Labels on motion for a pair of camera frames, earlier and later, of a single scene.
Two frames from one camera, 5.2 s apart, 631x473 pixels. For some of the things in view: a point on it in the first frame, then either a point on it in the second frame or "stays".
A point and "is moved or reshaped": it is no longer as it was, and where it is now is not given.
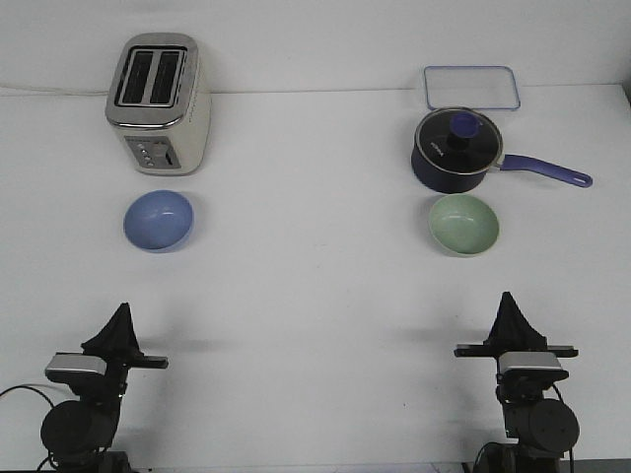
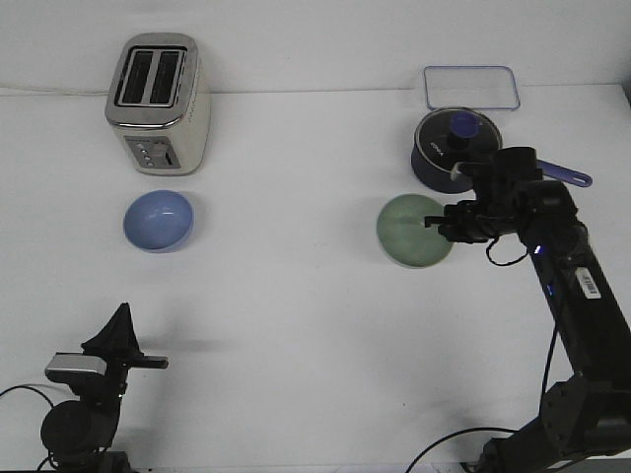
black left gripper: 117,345 stays
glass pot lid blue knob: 457,140 stays
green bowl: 463,225 is moved or reshaped
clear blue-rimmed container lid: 479,87 stays
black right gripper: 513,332 → 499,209
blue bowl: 158,221 stays
